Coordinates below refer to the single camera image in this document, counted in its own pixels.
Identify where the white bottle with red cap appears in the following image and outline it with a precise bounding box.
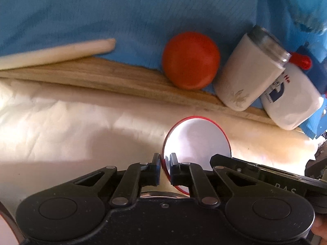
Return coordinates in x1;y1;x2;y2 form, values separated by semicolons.
261;51;324;130

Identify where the dark blue cloth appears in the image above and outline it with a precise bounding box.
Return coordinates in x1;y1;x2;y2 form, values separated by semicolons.
298;41;327;94

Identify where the white bowl with red rim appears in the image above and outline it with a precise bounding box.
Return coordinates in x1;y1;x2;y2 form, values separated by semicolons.
161;116;232;194

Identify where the cream rolling pin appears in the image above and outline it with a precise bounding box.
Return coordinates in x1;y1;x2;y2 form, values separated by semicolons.
0;38;116;70

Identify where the wooden cutting board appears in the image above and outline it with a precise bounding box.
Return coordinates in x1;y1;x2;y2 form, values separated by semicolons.
0;56;304;133

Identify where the person's right hand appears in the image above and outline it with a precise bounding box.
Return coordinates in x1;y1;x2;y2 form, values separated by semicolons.
312;216;327;236

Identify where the steel bowl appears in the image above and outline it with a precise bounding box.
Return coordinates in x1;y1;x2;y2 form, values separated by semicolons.
141;191;184;199

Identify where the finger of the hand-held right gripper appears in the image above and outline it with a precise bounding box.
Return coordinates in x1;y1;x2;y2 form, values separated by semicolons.
209;154;259;178

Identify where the white tumbler with steel rim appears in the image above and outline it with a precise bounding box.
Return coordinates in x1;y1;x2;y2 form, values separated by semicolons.
213;25;292;112

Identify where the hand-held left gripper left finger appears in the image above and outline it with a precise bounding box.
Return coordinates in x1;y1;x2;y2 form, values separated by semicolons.
74;153;162;208

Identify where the red tomato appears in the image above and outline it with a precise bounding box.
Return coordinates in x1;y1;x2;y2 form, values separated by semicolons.
162;31;221;90

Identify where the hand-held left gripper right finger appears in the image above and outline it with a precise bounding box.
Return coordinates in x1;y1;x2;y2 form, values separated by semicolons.
170;153;256;208

